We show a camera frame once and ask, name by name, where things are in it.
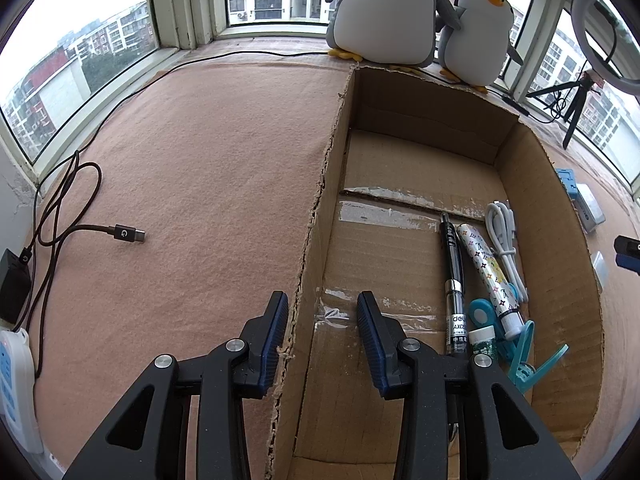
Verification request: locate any black power adapter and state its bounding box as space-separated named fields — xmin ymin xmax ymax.
xmin=0 ymin=249 xmax=32 ymax=326

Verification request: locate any blue phone stand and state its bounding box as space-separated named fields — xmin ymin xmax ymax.
xmin=555 ymin=167 xmax=581 ymax=200

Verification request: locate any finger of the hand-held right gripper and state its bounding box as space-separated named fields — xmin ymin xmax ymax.
xmin=614 ymin=235 xmax=640 ymax=273

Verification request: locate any white patterned tube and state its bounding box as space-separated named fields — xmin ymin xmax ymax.
xmin=456 ymin=222 xmax=525 ymax=339

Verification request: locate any white power strip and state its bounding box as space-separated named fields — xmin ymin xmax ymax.
xmin=0 ymin=327 xmax=45 ymax=455

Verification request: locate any white ring light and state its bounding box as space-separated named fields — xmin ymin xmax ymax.
xmin=571 ymin=0 xmax=640 ymax=93

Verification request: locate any black USB charging cable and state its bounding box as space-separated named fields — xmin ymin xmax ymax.
xmin=20 ymin=150 xmax=147 ymax=378

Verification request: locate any large grey penguin plush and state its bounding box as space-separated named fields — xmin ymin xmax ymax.
xmin=324 ymin=0 xmax=453 ymax=68

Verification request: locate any green bottle with white cap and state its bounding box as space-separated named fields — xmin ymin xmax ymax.
xmin=467 ymin=325 xmax=501 ymax=361

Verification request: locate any white rectangular box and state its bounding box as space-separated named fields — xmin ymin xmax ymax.
xmin=575 ymin=185 xmax=606 ymax=233

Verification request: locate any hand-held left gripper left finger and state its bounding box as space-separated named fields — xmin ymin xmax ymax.
xmin=62 ymin=290 xmax=291 ymax=480

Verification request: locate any white cable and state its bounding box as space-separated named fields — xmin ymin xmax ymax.
xmin=485 ymin=200 xmax=530 ymax=303

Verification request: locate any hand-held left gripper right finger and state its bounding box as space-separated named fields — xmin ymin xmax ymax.
xmin=356 ymin=290 xmax=583 ymax=480

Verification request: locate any small grey penguin plush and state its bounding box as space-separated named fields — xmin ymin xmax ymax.
xmin=435 ymin=0 xmax=525 ymax=93

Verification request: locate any black gel pen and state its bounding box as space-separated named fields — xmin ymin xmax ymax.
xmin=440 ymin=212 xmax=473 ymax=358

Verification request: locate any cardboard box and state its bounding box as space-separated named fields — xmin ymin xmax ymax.
xmin=262 ymin=62 xmax=606 ymax=480

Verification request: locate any black tripod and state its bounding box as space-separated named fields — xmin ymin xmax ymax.
xmin=527 ymin=72 xmax=608 ymax=150

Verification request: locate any white window frame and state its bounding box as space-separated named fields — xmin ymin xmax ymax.
xmin=0 ymin=0 xmax=640 ymax=196

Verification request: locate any checked cloth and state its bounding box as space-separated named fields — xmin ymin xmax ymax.
xmin=215 ymin=35 xmax=640 ymax=201

